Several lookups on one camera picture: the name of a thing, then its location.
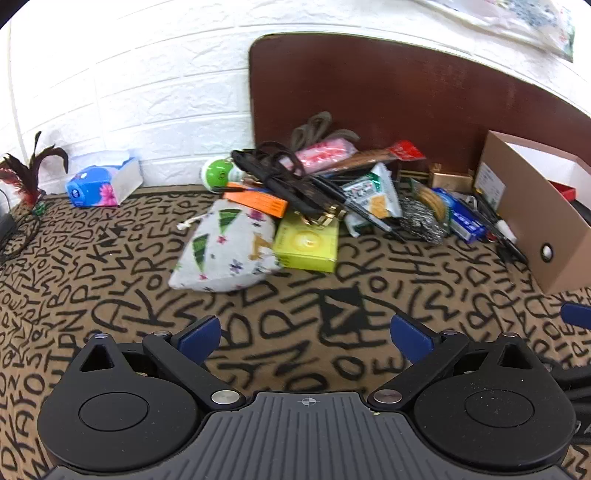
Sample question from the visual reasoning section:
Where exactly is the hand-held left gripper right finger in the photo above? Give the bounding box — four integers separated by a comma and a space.
367, 314, 539, 411

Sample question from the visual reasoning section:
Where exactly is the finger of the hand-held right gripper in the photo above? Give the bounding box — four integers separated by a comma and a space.
561, 302, 591, 330

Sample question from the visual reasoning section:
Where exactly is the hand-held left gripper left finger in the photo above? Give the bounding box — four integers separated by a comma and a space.
78, 316, 247, 411

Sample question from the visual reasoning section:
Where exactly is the brown cardboard box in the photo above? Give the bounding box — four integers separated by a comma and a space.
473, 130, 591, 295

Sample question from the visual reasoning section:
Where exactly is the steel wool scourer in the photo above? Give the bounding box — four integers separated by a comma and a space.
397, 191, 451, 245

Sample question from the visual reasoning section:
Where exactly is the letter printed brown blanket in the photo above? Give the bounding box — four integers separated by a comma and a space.
0, 185, 591, 480

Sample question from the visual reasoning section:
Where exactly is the white capped marker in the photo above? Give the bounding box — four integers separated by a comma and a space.
475, 194, 518, 243

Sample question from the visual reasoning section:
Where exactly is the black pen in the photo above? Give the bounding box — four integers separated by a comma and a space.
342, 198, 407, 243

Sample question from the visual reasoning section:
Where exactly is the red box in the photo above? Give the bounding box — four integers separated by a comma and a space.
547, 181, 578, 201

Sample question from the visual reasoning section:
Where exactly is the blue box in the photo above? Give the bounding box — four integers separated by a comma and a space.
431, 187, 490, 243

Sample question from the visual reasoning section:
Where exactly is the yellow striped packet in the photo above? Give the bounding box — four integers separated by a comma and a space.
409, 178, 451, 222

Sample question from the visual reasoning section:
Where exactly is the yellow green flat box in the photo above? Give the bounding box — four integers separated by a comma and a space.
272, 210, 340, 273

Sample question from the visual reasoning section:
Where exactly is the green and white snack packet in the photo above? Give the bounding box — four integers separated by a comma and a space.
342, 162, 403, 237

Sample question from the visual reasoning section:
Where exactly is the orange and white box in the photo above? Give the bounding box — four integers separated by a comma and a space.
223, 182, 287, 219

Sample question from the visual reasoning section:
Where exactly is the small gold box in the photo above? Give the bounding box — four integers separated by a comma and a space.
429, 168, 474, 192

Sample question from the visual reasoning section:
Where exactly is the green and white round bottle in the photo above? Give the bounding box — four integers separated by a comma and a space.
199, 157, 245, 192

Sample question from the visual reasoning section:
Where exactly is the blue tissue pack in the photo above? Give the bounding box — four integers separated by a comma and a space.
65, 150, 144, 207

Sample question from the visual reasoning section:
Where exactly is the red and brown snack packet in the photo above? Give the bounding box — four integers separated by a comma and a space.
318, 141, 426, 178

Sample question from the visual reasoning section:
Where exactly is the pink packet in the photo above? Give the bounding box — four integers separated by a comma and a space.
293, 136, 358, 174

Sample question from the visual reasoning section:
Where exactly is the dark wooden headboard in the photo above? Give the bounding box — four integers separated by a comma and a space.
248, 32, 591, 195

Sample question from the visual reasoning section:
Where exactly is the dark red feather toy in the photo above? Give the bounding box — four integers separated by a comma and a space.
0, 131, 70, 217

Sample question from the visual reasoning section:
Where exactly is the floral fabric drawstring pouch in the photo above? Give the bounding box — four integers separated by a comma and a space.
168, 202, 282, 292

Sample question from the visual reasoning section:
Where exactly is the dark patterned strap bag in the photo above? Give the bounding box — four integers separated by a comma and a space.
231, 143, 347, 227

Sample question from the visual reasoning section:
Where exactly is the olive cord bundle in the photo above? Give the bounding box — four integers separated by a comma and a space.
291, 112, 361, 148

